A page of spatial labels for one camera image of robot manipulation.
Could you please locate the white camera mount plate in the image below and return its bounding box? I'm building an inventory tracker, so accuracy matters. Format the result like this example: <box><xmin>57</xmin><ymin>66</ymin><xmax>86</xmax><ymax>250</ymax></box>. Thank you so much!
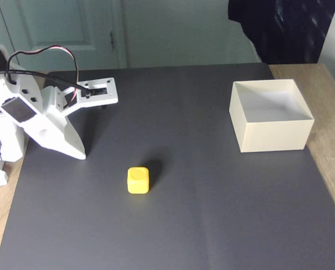
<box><xmin>60</xmin><ymin>77</ymin><xmax>119</xmax><ymax>116</ymax></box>

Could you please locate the white open box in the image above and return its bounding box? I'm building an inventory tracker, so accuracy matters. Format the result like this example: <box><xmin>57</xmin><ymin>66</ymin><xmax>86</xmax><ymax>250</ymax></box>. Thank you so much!
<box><xmin>229</xmin><ymin>79</ymin><xmax>315</xmax><ymax>154</ymax></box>

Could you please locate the thick black camera cable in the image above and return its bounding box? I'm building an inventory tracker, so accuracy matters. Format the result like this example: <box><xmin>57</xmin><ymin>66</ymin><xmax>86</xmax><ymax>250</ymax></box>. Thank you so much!
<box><xmin>0</xmin><ymin>69</ymin><xmax>93</xmax><ymax>98</ymax></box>

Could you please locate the yellow cube block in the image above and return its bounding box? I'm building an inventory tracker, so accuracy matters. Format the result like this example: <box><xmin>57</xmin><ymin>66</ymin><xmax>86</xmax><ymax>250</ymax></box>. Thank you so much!
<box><xmin>127</xmin><ymin>166</ymin><xmax>151</xmax><ymax>195</ymax></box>

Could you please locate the black table mat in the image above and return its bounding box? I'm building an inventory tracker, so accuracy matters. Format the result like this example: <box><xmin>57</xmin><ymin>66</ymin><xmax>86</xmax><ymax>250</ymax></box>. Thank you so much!
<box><xmin>0</xmin><ymin>63</ymin><xmax>335</xmax><ymax>270</ymax></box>

